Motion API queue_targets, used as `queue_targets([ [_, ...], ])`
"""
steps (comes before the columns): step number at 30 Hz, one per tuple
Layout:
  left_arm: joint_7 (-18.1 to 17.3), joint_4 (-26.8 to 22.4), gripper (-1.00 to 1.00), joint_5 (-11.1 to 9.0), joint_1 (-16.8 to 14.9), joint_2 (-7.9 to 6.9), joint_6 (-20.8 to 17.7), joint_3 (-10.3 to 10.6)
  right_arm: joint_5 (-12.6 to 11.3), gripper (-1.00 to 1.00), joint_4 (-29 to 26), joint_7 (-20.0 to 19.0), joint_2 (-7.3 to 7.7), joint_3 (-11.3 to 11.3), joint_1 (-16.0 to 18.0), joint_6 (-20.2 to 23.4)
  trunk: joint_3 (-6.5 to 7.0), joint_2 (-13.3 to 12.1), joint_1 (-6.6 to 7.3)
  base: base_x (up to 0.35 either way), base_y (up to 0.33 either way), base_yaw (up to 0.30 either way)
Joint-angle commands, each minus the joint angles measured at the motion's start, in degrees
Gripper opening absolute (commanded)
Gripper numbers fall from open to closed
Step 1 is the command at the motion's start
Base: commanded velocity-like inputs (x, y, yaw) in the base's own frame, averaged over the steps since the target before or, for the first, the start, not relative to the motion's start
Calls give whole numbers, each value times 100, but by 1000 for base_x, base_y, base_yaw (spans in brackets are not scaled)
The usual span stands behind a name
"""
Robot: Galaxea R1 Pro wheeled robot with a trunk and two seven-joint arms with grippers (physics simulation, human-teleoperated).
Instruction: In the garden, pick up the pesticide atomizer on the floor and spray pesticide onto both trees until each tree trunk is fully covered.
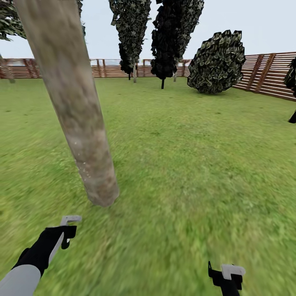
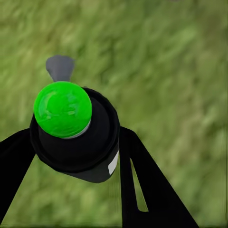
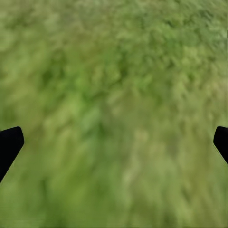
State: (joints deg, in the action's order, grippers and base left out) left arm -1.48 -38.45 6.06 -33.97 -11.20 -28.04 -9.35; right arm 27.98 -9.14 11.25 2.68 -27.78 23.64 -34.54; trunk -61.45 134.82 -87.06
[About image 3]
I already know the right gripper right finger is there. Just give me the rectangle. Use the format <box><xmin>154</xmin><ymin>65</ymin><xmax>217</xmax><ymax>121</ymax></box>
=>
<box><xmin>213</xmin><ymin>126</ymin><xmax>228</xmax><ymax>164</ymax></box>

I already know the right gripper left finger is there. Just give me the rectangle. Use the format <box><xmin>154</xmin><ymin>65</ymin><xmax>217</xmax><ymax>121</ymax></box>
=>
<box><xmin>0</xmin><ymin>126</ymin><xmax>24</xmax><ymax>182</ymax></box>

